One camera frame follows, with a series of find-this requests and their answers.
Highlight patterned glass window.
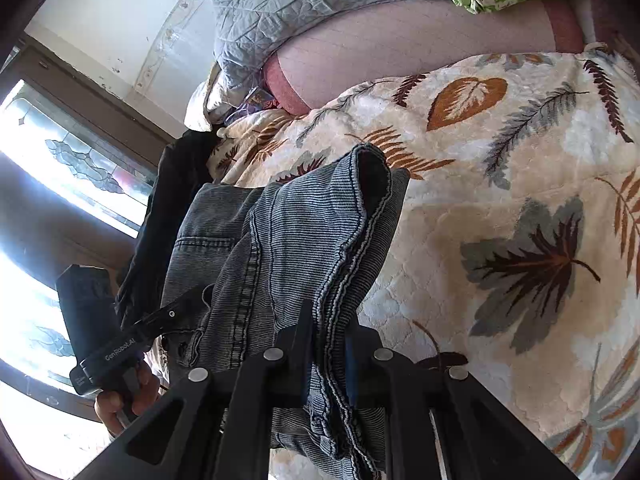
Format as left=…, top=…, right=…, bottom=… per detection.
left=0, top=77, right=158, bottom=396

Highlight grey quilted blanket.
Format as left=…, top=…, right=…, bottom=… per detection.
left=185, top=0, right=451, bottom=128

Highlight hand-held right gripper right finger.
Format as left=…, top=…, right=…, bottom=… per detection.
left=345, top=317, right=576, bottom=480

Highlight blue striped denim pants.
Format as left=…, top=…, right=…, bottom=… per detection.
left=162, top=142, right=411, bottom=476

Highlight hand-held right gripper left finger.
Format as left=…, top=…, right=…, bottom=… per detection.
left=75, top=300, right=313, bottom=480

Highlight person's left hand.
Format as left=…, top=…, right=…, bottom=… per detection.
left=94, top=360, right=163, bottom=436

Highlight dark cloth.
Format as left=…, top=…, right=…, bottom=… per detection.
left=115, top=127, right=221, bottom=326

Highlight cream leaf-print blanket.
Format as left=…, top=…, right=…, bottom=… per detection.
left=207, top=42, right=640, bottom=480

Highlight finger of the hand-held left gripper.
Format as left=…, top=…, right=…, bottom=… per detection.
left=142, top=285, right=216, bottom=341

